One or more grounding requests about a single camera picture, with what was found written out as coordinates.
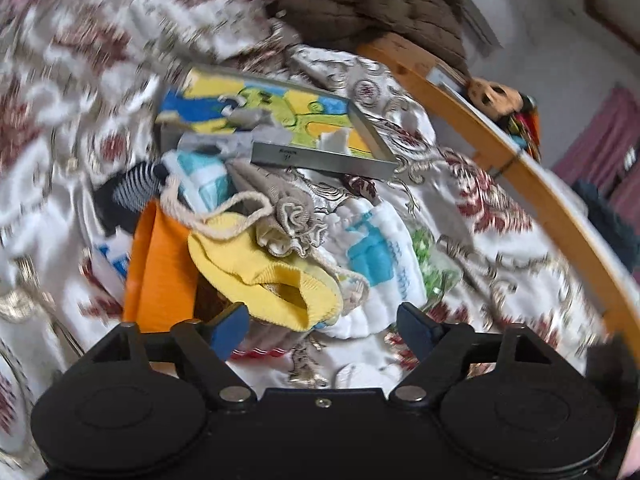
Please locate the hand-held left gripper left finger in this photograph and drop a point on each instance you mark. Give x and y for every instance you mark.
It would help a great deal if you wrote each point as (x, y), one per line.
(230, 327)

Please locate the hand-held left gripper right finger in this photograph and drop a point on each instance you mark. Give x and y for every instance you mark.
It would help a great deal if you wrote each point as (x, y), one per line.
(417, 330)

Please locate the yellow ribbed cloth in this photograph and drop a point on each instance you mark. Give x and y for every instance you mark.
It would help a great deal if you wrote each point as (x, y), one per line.
(240, 260)

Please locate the white teal wipes packet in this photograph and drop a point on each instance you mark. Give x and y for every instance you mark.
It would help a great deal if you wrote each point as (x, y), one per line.
(370, 255)

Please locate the navy white patterned sock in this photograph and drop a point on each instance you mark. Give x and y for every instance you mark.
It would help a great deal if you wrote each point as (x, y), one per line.
(132, 185)

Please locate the grey metal tray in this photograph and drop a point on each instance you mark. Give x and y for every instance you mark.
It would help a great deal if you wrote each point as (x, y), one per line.
(320, 157)

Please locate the green patterned cloth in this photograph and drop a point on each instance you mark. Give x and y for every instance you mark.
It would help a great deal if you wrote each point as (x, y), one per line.
(435, 270)

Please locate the orange cloth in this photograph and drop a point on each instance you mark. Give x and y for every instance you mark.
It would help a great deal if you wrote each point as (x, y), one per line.
(155, 270)

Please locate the white blue printed packet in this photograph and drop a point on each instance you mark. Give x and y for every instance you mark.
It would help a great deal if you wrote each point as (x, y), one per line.
(114, 260)

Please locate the grey face mask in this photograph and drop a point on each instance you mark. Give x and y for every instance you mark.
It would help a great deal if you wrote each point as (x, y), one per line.
(215, 146)

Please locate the grey sock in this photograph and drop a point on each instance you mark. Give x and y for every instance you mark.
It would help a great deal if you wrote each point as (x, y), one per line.
(247, 119)

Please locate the dark teal cloth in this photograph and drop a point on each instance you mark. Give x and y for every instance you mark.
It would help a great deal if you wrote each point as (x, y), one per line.
(610, 225)

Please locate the floral satin bedspread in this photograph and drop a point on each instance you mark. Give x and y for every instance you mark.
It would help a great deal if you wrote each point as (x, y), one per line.
(60, 185)

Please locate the plush doll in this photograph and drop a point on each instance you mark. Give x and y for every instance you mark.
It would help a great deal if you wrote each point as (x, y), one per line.
(487, 94)

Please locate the pink cloth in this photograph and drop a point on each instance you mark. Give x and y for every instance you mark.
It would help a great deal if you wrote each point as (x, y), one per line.
(600, 135)

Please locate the brown quilted jacket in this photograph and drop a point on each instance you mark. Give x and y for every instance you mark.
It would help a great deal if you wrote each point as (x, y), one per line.
(375, 5)

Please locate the wooden bed frame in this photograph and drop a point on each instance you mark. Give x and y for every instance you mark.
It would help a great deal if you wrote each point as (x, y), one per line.
(500, 130)

